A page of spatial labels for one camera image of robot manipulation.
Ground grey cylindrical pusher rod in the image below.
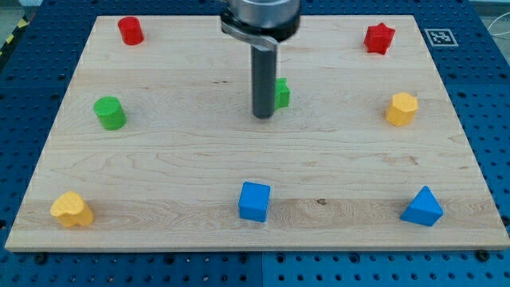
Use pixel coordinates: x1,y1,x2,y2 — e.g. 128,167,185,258
250,46,277,119

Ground blue cube block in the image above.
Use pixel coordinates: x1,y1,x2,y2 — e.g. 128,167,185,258
238,182,271,222

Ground green cylinder block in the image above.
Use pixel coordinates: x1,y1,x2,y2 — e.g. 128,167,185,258
93,96,127,130

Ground green star block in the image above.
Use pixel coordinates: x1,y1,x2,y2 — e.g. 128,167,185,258
275,77,291,110

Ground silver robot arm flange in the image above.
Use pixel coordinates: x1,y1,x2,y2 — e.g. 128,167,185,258
220,0,300,52

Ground red star block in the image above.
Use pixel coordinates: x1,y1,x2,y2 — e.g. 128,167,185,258
363,22,395,55

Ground white cable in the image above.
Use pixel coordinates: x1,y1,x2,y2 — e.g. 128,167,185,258
486,10,510,37

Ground blue triangle block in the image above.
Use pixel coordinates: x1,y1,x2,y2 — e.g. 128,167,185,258
400,186,444,226

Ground yellow hexagon block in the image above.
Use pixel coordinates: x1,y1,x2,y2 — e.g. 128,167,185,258
386,92,418,127

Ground white fiducial marker tag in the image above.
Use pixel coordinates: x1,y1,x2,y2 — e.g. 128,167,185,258
425,28,458,47

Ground red cylinder block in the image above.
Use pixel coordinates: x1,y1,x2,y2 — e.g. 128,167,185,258
117,16,144,45

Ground wooden board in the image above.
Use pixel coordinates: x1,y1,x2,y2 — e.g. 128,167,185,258
6,15,509,253

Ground yellow heart block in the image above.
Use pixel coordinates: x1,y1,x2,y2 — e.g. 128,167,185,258
50,191,95,228

